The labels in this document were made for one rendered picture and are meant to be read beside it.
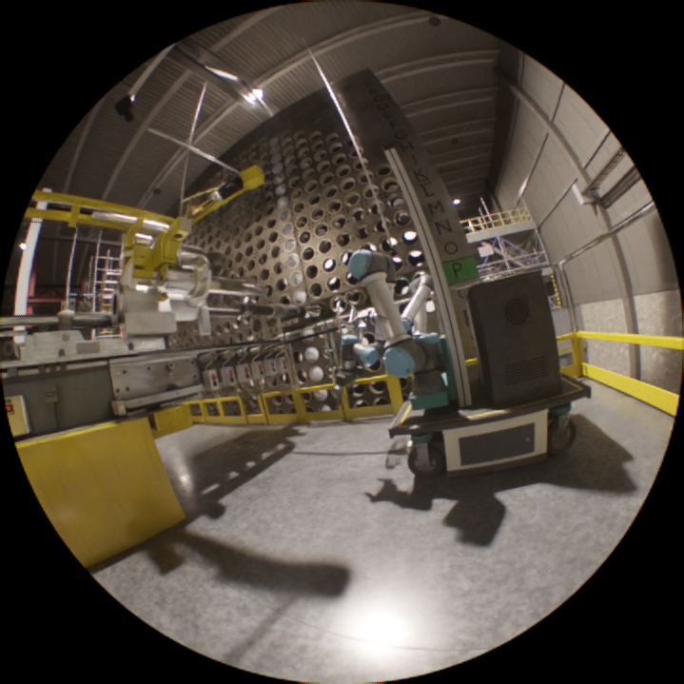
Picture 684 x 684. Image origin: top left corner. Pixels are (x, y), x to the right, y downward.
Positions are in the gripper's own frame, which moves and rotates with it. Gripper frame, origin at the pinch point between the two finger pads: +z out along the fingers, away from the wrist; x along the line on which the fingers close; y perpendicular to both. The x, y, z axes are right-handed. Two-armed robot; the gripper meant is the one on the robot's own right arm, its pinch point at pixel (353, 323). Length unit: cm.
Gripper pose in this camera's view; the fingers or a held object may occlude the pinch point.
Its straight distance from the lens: 167.3
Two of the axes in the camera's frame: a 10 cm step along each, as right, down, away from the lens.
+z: -8.8, 2.1, 4.2
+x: 4.5, 6.1, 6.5
